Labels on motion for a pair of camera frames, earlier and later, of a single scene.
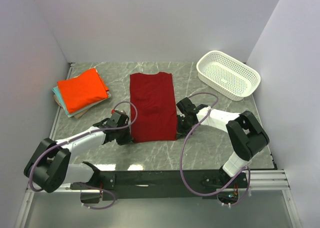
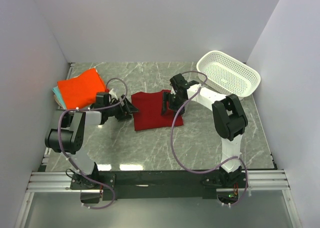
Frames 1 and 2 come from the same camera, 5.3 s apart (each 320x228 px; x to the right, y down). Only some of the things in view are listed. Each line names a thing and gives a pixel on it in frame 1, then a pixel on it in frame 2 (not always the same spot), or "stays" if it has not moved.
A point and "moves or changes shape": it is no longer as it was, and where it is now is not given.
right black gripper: x=181 y=132 to x=167 y=97
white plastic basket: x=226 y=74 stays
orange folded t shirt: x=83 y=90 stays
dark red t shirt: x=153 y=94 moves or changes shape
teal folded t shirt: x=55 y=89 stays
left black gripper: x=127 y=139 to x=124 y=115
